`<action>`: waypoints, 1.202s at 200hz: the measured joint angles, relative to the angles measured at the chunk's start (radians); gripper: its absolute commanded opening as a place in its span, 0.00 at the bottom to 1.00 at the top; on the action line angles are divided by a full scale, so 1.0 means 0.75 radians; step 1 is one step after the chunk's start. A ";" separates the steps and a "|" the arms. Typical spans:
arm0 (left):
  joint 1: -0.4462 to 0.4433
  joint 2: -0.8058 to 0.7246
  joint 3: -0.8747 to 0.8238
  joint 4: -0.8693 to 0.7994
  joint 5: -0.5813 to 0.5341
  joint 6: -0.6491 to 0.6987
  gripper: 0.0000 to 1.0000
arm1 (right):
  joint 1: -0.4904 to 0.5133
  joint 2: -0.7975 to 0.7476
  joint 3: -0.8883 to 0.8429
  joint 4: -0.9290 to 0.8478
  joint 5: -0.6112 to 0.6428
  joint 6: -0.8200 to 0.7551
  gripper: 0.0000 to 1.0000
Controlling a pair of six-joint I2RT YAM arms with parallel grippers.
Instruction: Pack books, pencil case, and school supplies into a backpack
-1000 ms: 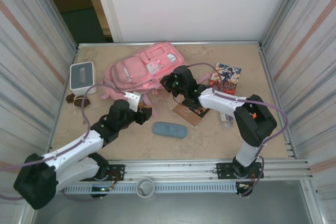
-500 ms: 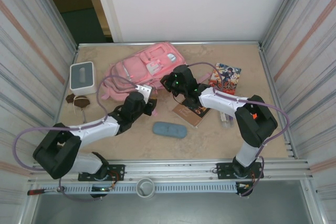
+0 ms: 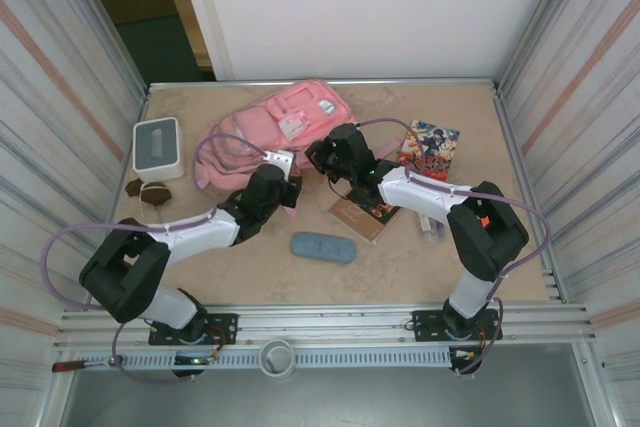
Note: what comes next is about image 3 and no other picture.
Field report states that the blue-grey pencil case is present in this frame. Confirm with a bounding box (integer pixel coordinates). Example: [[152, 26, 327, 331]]
[[290, 231, 357, 266]]

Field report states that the pink backpack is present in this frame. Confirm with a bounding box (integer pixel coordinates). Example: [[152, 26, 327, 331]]
[[193, 79, 407, 189]]

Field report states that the brown book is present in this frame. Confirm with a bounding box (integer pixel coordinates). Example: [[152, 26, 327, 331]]
[[328, 194, 401, 247]]

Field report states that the colourful manga comic book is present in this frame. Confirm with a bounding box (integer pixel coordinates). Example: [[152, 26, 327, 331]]
[[397, 120, 461, 182]]

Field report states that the brown piece with white band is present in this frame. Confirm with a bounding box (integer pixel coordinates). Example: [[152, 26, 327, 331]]
[[139, 181, 173, 209]]

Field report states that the white tissue box grey top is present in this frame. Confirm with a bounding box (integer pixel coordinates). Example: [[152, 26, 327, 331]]
[[132, 116, 186, 183]]

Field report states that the aluminium table edge bar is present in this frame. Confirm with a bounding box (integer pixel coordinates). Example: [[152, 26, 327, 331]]
[[146, 77, 502, 94]]

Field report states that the grey round cup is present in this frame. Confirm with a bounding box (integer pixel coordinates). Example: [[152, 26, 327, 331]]
[[259, 339, 296, 377]]

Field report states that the grey metal shelf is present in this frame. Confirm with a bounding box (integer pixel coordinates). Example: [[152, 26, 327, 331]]
[[37, 344, 621, 427]]

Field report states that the translucent side panel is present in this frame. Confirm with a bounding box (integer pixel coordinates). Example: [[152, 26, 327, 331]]
[[492, 0, 640, 427], [0, 0, 151, 427]]

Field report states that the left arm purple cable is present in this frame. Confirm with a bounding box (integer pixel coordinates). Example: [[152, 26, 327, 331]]
[[43, 132, 284, 384]]

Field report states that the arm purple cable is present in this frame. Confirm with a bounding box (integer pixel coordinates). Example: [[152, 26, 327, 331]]
[[43, 132, 284, 384], [355, 116, 553, 377]]

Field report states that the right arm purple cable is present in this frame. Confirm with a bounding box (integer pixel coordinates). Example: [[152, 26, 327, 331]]
[[355, 116, 553, 377]]

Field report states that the aluminium mounting rail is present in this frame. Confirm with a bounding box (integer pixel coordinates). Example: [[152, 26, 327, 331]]
[[58, 302, 599, 349]]

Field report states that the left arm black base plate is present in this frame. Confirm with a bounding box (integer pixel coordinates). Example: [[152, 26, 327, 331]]
[[148, 313, 239, 347]]

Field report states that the white slotted cable duct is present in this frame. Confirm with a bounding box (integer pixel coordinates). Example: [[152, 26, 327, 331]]
[[117, 349, 457, 369]]

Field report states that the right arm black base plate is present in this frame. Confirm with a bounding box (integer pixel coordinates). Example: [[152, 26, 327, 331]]
[[410, 309, 503, 343]]

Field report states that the red-handled screwdriver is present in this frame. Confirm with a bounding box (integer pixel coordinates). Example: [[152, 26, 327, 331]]
[[52, 355, 125, 373]]

